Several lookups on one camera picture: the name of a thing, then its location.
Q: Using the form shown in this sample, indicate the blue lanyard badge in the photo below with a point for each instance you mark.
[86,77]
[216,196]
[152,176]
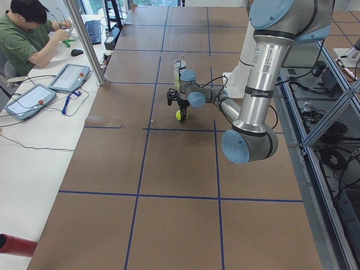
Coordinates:
[73,95]

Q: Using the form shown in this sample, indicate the clear tennis ball can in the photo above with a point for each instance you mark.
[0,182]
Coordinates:
[178,66]

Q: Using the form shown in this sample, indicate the yellow tennis ball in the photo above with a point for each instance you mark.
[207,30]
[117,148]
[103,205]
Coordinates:
[178,115]

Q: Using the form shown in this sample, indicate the green plastic toy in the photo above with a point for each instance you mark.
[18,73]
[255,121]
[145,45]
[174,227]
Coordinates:
[67,42]

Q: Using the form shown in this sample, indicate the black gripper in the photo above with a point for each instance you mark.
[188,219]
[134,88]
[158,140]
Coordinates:
[183,104]

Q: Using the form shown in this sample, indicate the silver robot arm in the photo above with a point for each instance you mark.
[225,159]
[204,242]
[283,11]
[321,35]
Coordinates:
[277,26]

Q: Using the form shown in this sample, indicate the black computer keyboard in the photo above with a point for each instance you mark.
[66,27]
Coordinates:
[93,28]

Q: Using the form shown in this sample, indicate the red cylinder bottle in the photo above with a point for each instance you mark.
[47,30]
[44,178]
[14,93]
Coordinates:
[12,245]

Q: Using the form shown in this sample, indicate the person in green shirt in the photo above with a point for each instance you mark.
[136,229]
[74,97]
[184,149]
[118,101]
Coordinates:
[28,38]

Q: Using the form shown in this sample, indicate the aluminium frame post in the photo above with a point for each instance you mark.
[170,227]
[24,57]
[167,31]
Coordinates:
[76,17]

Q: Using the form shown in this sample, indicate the near blue teach pendant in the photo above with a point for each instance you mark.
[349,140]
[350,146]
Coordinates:
[30,102]

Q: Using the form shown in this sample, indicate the black computer mouse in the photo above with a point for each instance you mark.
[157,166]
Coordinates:
[76,52]

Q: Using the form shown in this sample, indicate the blue teach pendant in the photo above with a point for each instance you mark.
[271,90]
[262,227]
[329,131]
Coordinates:
[70,78]
[30,102]

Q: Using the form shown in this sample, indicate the far blue teach pendant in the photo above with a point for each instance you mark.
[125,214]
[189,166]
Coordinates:
[70,78]

